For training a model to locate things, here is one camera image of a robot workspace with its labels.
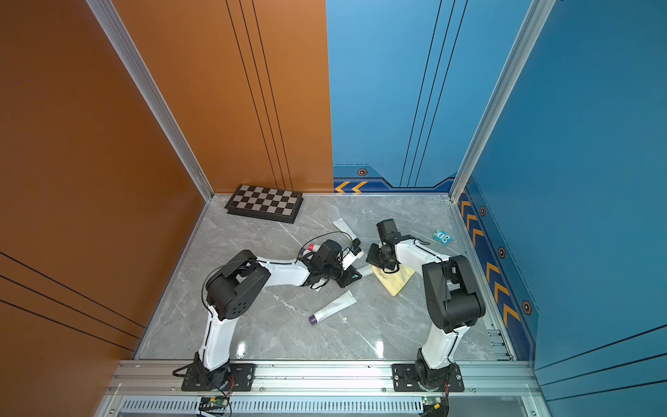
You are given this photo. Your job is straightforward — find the white toothpaste tube purple cap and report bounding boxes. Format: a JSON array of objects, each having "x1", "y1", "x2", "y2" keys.
[{"x1": 308, "y1": 291, "x2": 357, "y2": 325}]

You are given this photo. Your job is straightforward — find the yellow cleaning cloth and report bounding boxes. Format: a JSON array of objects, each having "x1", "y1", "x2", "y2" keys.
[{"x1": 372, "y1": 265, "x2": 415, "y2": 297}]

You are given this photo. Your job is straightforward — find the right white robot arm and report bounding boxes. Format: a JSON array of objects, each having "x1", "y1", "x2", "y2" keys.
[{"x1": 367, "y1": 239, "x2": 486, "y2": 392}]

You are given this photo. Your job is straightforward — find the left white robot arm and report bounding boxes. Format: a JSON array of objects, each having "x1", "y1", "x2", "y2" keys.
[{"x1": 192, "y1": 238, "x2": 363, "y2": 390}]

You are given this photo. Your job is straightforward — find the white tube green cap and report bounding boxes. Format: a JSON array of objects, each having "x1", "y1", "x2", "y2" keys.
[{"x1": 357, "y1": 264, "x2": 374, "y2": 277}]

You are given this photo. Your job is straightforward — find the white tube black cap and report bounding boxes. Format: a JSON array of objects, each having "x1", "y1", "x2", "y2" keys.
[{"x1": 332, "y1": 217, "x2": 363, "y2": 256}]

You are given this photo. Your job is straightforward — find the teal small toy card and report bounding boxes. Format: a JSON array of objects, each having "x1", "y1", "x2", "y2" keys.
[{"x1": 433, "y1": 230, "x2": 452, "y2": 245}]

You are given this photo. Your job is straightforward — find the folding chessboard box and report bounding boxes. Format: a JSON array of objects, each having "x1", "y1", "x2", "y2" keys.
[{"x1": 225, "y1": 184, "x2": 304, "y2": 224}]

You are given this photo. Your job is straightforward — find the right green circuit board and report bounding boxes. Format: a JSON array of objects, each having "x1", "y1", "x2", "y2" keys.
[{"x1": 420, "y1": 396, "x2": 450, "y2": 417}]

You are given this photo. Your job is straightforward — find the green circuit board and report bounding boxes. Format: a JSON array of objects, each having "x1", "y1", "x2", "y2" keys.
[
  {"x1": 198, "y1": 396, "x2": 232, "y2": 416},
  {"x1": 420, "y1": 396, "x2": 450, "y2": 417}
]

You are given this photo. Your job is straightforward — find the left green circuit board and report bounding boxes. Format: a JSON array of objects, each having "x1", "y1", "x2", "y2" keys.
[{"x1": 198, "y1": 396, "x2": 232, "y2": 416}]

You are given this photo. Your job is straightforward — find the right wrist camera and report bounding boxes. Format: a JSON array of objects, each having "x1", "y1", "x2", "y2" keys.
[{"x1": 376, "y1": 219, "x2": 401, "y2": 244}]

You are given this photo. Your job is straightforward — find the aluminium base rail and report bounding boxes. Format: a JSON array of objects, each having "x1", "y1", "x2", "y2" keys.
[{"x1": 96, "y1": 360, "x2": 550, "y2": 416}]

